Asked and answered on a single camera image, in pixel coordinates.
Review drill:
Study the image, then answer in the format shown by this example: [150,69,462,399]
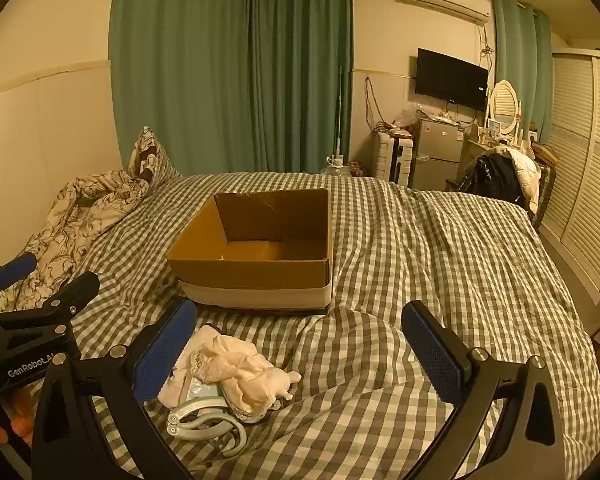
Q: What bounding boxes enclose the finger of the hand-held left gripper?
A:
[0,271,101,348]
[0,252,38,306]

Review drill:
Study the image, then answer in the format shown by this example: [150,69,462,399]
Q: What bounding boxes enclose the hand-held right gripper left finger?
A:
[30,297,198,480]

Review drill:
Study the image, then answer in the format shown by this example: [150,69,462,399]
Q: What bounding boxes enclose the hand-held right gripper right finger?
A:
[400,300,568,480]

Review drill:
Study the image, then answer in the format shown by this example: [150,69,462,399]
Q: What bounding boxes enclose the pale blue packet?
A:
[187,377,226,403]

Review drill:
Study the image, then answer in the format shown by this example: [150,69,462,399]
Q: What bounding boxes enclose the cream lace cloth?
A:
[157,324,302,423]

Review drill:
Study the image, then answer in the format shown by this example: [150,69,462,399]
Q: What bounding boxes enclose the brown cardboard box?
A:
[166,188,335,316]

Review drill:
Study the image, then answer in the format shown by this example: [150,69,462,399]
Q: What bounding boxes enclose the person's left hand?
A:
[0,387,36,448]

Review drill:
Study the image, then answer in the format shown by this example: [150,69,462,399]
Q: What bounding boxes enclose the floral quilt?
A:
[0,167,151,313]

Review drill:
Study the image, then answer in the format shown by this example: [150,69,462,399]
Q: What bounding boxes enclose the grey checked bed sheet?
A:
[45,170,600,480]

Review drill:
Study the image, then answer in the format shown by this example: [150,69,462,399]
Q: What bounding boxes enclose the brown floral pillow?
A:
[130,126,181,186]

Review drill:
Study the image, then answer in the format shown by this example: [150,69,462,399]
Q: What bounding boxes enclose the black jacket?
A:
[462,152,528,208]

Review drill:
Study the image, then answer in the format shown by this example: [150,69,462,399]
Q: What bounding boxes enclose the silver fridge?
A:
[411,119,463,191]

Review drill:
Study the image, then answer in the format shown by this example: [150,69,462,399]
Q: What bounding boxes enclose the white ribbed suitcase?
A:
[372,132,415,186]

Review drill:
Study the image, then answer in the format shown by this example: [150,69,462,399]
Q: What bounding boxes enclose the cream coat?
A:
[500,146,541,213]

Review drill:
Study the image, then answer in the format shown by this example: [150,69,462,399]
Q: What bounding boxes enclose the clear water jug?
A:
[321,156,353,177]

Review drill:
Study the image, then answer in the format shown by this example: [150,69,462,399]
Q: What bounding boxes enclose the wooden chair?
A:
[527,142,558,231]

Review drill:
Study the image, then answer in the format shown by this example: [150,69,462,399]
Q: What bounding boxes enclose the clear plastic bag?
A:
[399,101,431,126]

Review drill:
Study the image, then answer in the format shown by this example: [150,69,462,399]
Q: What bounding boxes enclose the white louvered wardrobe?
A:
[537,50,600,306]

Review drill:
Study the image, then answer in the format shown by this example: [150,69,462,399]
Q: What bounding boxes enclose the green curtain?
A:
[492,0,553,146]
[109,0,252,176]
[245,0,353,173]

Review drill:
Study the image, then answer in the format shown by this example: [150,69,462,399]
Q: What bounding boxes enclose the white oval vanity mirror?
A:
[486,79,523,138]

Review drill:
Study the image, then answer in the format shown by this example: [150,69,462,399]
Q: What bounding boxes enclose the hanging wall cables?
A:
[362,76,396,133]

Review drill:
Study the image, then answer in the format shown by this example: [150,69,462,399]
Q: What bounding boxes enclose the black wall television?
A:
[415,48,489,112]

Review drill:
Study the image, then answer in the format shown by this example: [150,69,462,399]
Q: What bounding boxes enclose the air conditioner cable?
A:
[480,22,496,68]

